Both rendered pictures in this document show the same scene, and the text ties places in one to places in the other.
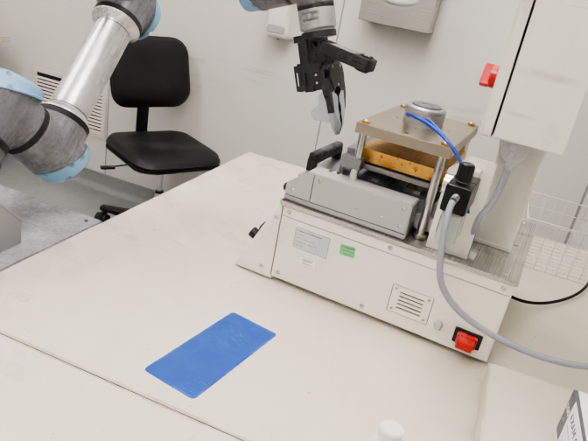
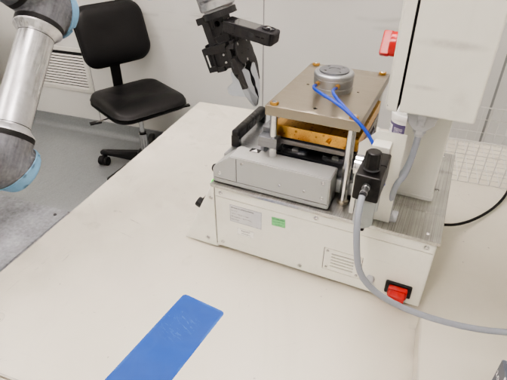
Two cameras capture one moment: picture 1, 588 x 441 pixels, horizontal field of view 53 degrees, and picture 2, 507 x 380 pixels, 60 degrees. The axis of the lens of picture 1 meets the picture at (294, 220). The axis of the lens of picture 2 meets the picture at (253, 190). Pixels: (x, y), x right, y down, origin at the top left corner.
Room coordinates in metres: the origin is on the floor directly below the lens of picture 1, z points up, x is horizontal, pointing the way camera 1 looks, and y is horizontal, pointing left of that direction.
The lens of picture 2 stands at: (0.29, -0.09, 1.44)
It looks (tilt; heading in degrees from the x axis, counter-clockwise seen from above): 34 degrees down; 3
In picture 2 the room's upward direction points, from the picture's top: straight up
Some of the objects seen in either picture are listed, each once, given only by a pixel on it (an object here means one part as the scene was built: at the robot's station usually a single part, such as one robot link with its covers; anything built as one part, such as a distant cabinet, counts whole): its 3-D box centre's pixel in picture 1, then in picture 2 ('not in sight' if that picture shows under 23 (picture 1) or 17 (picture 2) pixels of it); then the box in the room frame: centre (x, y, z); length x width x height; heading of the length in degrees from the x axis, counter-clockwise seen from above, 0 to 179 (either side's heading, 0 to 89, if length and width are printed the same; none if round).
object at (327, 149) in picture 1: (325, 155); (249, 125); (1.22, -0.04, 0.99); 0.15 x 0.02 x 0.04; 158
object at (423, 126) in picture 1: (431, 143); (343, 106); (1.12, -0.23, 1.08); 0.31 x 0.24 x 0.13; 158
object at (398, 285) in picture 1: (383, 248); (315, 202); (1.14, -0.20, 0.84); 0.53 x 0.37 x 0.17; 68
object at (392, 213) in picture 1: (346, 197); (268, 173); (1.05, -0.09, 0.96); 0.26 x 0.05 x 0.07; 68
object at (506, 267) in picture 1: (415, 213); (339, 169); (1.14, -0.24, 0.93); 0.46 x 0.35 x 0.01; 68
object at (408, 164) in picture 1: (415, 145); (328, 109); (1.15, -0.21, 1.07); 0.22 x 0.17 x 0.10; 158
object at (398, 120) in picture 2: not in sight; (403, 130); (1.55, -0.50, 0.82); 0.09 x 0.09 x 0.15
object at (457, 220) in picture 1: (453, 202); (367, 183); (0.90, -0.25, 1.05); 0.15 x 0.05 x 0.15; 158
